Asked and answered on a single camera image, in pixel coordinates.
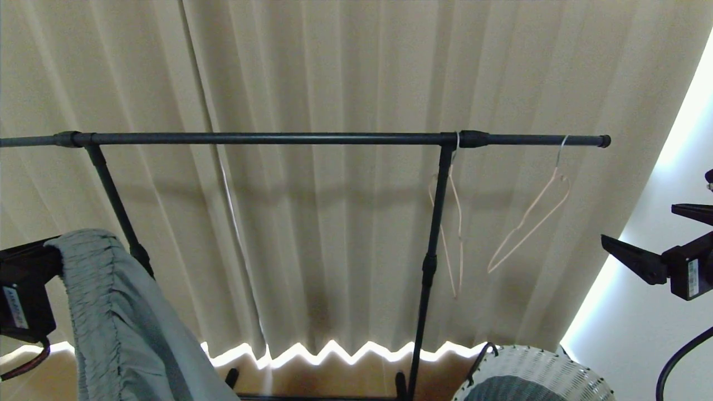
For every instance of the pink clothes hanger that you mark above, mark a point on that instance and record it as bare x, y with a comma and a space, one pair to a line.
523, 238
460, 245

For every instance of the black clothes rack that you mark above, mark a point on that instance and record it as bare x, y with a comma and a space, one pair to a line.
278, 138

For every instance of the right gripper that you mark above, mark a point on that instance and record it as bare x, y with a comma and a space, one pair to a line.
690, 262

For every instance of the white laundry basket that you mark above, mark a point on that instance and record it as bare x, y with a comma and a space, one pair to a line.
535, 362

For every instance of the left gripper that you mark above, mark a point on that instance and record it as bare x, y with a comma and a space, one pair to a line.
33, 309

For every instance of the pale grey shorts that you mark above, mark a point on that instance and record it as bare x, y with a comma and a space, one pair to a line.
122, 334

